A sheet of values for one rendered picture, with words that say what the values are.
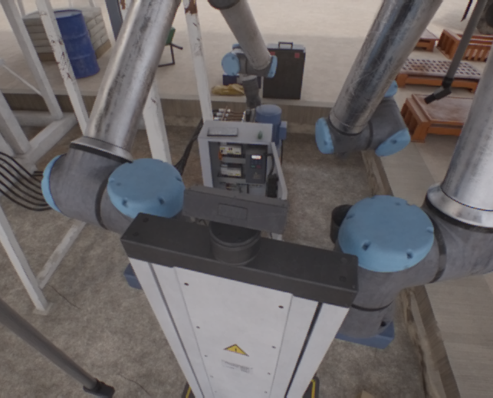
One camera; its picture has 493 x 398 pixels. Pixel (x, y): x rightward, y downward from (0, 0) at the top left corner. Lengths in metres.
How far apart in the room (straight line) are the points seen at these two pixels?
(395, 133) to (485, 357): 1.73
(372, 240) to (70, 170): 0.62
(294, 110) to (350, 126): 3.35
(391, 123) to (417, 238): 0.36
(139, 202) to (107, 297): 2.08
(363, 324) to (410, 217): 0.25
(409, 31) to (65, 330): 2.56
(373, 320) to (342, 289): 0.30
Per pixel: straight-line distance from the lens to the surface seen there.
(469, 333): 2.37
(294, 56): 4.06
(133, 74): 0.79
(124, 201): 0.60
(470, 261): 0.67
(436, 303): 2.34
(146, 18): 0.84
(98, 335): 2.51
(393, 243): 0.54
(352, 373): 2.31
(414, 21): 0.57
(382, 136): 0.81
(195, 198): 0.37
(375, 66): 0.61
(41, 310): 2.81
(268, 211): 0.35
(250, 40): 1.12
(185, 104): 4.25
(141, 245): 0.46
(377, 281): 0.58
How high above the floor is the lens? 2.12
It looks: 43 degrees down
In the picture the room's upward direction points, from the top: straight up
